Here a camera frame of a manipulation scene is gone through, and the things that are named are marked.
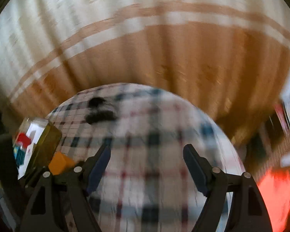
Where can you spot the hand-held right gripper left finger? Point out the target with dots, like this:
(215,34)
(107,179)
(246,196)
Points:
(99,171)

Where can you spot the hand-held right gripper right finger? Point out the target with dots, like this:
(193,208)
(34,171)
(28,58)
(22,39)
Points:
(195,171)

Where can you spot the blue yellow print toy block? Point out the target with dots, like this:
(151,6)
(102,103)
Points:
(19,156)

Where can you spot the red toy block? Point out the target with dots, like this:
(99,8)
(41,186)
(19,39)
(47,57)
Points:
(23,139)

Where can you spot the orange toy block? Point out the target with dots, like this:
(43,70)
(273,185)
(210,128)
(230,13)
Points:
(59,163)

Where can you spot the gold tin box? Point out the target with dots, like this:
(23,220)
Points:
(46,145)

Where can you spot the black hair clip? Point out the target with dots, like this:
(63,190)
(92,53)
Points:
(99,117)

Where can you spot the plaid tablecloth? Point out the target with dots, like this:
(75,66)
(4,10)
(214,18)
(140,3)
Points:
(147,137)

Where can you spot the orange cloth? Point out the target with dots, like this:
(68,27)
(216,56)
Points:
(275,193)

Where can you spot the cream and orange curtain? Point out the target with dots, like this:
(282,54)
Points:
(145,41)

